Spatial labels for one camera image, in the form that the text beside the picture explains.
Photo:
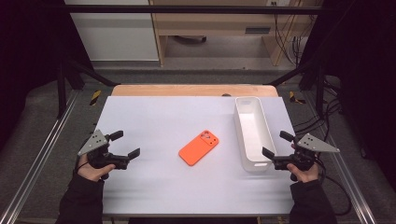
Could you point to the white cabinet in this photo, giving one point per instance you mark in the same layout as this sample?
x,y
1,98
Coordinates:
x,y
116,37

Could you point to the dark curtain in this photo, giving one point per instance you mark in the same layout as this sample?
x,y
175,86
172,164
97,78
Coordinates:
x,y
367,77
28,56

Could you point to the aluminium floor rail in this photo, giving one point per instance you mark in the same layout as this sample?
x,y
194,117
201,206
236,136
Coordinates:
x,y
37,158
345,174

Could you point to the person's right hand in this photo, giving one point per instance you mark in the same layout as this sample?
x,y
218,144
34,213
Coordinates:
x,y
305,175

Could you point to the white table mat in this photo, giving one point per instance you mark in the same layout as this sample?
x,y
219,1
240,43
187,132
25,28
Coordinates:
x,y
162,180

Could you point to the light wooden desk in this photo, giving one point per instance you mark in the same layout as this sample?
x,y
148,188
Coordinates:
x,y
218,21

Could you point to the black horizontal frame bar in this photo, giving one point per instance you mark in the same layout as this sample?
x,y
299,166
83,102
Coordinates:
x,y
186,9

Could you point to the yellow black striped tape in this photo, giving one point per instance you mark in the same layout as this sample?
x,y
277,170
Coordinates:
x,y
95,97
294,98

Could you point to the black metal stand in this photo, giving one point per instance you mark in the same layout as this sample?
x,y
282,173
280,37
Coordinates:
x,y
320,90
62,90

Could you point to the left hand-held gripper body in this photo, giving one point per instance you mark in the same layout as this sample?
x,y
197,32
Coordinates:
x,y
96,141

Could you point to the white plastic storage bin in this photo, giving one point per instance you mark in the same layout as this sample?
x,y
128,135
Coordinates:
x,y
253,133

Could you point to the person's left hand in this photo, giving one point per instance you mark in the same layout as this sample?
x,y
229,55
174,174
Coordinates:
x,y
90,172

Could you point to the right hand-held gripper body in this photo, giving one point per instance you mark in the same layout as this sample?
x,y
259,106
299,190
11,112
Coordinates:
x,y
314,144

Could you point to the orange phone case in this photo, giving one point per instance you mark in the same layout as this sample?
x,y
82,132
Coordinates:
x,y
197,148

